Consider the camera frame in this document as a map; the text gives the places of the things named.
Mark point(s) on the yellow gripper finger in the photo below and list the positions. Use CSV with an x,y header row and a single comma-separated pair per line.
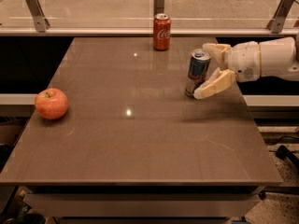
x,y
219,81
218,52

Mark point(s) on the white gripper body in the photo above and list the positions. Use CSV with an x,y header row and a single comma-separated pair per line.
x,y
244,61

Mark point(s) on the blue silver redbull can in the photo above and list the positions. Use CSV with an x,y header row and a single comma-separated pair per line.
x,y
199,63

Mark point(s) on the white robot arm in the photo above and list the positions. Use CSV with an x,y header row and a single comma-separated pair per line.
x,y
279,58

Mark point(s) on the red coca-cola can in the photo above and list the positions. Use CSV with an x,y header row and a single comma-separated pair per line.
x,y
161,31

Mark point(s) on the black chair base leg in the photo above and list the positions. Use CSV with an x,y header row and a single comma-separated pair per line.
x,y
283,153

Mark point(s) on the glass railing panel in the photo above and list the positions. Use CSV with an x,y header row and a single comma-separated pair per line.
x,y
185,14

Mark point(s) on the red apple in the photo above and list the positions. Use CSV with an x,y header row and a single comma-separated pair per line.
x,y
51,104

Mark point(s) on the right metal railing bracket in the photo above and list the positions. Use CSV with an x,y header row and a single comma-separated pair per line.
x,y
276,23

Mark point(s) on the metal railing bracket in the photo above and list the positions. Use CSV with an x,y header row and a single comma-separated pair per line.
x,y
158,6
40,21
276,23

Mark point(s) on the middle metal railing bracket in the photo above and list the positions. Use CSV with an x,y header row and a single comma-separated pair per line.
x,y
158,6

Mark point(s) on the left metal railing bracket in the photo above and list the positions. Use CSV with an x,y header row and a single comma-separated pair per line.
x,y
40,21

